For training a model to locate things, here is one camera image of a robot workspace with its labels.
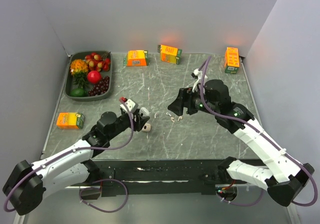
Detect white earbud charging case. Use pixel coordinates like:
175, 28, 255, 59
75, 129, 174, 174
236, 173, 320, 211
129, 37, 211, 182
139, 107, 150, 117

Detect orange juice box back left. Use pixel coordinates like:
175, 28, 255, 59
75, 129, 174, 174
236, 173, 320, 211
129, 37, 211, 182
123, 50, 149, 67

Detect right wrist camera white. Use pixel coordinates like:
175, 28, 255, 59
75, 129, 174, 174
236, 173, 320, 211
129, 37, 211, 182
191, 69, 208, 92

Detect dark purple grape bunch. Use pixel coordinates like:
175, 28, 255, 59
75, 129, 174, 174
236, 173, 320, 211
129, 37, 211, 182
88, 76, 110, 96

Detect red toy apple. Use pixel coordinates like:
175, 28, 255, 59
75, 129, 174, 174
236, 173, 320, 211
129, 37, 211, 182
87, 71, 102, 84

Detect orange juice box back middle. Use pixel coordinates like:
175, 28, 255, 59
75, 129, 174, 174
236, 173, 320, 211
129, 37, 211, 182
157, 45, 182, 65

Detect pink earbud charging case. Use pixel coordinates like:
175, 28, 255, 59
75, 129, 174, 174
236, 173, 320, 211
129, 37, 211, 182
142, 123, 152, 132

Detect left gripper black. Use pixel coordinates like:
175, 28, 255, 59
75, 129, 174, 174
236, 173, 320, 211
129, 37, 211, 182
106, 108, 150, 140

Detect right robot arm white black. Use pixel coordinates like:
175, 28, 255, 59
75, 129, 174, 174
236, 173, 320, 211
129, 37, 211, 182
168, 80, 314, 206

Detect orange juice box front left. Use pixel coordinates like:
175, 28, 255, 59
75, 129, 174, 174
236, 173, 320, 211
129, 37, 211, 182
56, 112, 85, 129

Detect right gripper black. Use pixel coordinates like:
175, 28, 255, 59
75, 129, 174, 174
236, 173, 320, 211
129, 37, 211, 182
167, 84, 219, 116

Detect dark grey fruit tray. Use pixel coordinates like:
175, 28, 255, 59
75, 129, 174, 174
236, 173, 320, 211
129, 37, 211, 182
64, 51, 113, 102

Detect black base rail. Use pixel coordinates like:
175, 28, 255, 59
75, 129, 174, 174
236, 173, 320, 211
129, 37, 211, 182
67, 158, 251, 198

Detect green toy avocado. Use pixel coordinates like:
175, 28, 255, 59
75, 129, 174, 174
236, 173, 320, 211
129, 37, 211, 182
70, 88, 87, 97

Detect orange juice box back right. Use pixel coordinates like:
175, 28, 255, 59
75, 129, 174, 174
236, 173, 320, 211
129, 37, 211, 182
223, 47, 240, 74

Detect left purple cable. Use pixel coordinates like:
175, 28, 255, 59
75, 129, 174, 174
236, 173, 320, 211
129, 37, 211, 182
3, 106, 136, 213

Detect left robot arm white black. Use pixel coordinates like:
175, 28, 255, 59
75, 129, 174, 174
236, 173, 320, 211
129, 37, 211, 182
2, 107, 150, 215

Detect orange toy pineapple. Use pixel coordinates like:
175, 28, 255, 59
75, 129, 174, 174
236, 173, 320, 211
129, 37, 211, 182
69, 59, 89, 89

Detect orange juice box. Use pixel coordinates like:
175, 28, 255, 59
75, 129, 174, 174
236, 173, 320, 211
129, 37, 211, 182
123, 50, 149, 67
223, 47, 240, 74
157, 45, 182, 65
56, 112, 85, 129

